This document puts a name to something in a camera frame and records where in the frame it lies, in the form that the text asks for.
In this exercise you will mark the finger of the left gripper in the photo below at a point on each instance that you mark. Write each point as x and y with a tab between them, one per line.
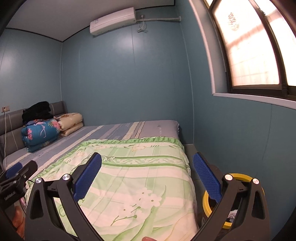
13	170

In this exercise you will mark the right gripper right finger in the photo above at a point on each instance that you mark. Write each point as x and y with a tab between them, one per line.
205	171

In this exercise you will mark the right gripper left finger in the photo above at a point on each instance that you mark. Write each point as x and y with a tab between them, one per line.
43	220

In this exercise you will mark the yellow rimmed trash bin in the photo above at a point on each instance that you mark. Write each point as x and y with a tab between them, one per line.
252	218

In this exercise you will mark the left hand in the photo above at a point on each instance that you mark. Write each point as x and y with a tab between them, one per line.
19	222

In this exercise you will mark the right hand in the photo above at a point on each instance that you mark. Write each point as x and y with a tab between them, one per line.
148	239

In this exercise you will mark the grey padded headboard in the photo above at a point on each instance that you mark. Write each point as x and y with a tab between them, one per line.
11	139

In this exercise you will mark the blue striped bed sheet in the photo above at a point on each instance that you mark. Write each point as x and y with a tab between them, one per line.
92	136

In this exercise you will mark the blue flamingo folded blanket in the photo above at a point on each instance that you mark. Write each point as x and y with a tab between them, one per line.
40	134

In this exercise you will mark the beige folded blanket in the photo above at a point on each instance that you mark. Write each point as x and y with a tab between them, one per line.
70	123

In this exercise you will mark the green floral quilt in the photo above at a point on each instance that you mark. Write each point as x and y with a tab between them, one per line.
143	188

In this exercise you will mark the brown framed window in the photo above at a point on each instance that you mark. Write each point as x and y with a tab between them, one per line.
250	47

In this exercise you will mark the air conditioner pipe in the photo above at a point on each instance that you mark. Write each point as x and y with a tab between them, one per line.
143	22

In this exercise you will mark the wall power socket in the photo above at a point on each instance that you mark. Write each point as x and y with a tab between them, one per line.
5	109

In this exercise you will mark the white wall air conditioner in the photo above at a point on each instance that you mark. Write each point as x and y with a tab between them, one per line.
113	21

